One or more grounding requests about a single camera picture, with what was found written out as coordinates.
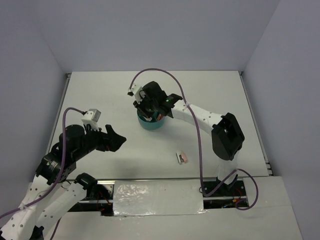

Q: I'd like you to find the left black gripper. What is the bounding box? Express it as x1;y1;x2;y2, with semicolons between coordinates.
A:
74;122;127;160

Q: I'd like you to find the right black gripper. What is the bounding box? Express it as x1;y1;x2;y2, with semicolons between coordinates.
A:
133;93;158;119

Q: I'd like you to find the orange transparent cap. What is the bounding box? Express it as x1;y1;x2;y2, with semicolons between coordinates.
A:
156;113;163;121

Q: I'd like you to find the pink white stapler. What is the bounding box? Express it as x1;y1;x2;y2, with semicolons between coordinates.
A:
176;150;188;165

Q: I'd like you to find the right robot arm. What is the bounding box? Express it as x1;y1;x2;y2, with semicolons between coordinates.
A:
128;81;245;196

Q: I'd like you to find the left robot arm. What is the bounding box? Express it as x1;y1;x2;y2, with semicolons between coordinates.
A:
0;124;127;240

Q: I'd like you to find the teal round organizer container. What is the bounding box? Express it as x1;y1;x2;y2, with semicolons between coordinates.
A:
137;111;165;131

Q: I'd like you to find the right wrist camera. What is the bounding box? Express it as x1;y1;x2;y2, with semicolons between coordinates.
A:
127;83;146;104

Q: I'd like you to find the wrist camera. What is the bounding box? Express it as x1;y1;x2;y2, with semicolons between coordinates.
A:
81;108;101;132
127;83;146;104

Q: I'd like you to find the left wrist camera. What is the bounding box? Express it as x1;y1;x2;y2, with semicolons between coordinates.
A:
81;108;101;132

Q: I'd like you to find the foil covered base plate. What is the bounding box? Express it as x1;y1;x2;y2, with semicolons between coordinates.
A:
113;179;206;217

